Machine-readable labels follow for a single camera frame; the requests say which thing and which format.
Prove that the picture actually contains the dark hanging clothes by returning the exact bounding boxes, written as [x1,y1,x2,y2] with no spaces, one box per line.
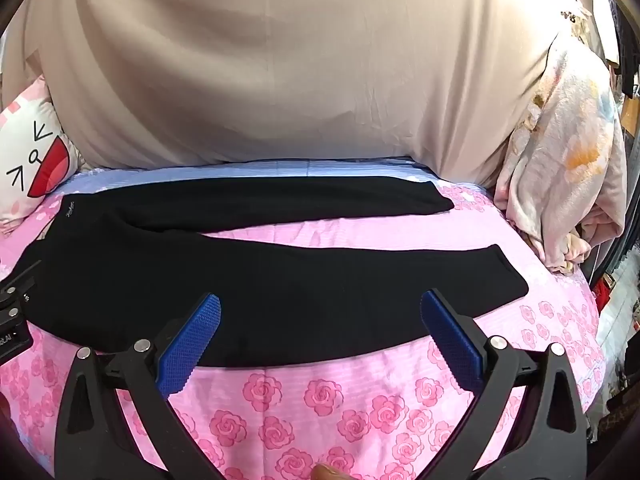
[607,0,640,103]

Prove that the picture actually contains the cartoon face pillow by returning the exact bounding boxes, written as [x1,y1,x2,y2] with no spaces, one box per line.
[0,76,81,233]

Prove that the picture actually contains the beige quilt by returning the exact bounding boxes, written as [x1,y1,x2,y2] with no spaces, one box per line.
[0,0,591,186]

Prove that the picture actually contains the pink rose-print bedsheet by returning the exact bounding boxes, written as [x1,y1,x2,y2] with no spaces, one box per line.
[0,157,608,480]

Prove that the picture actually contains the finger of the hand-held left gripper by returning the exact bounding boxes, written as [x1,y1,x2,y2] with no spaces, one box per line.
[0,260,43,325]
[0,322,35,365]

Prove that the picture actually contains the peach floral blanket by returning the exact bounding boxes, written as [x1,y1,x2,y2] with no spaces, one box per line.
[492,35,628,273]

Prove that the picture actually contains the black pants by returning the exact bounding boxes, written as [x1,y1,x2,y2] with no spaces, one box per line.
[22,176,530,368]

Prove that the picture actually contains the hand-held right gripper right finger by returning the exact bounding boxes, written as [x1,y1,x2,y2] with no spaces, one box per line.
[421,289,588,480]

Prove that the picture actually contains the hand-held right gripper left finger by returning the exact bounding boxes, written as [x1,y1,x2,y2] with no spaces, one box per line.
[54,294,223,480]

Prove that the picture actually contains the cluttered side shelf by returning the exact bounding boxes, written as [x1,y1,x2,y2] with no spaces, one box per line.
[592,230,640,416]

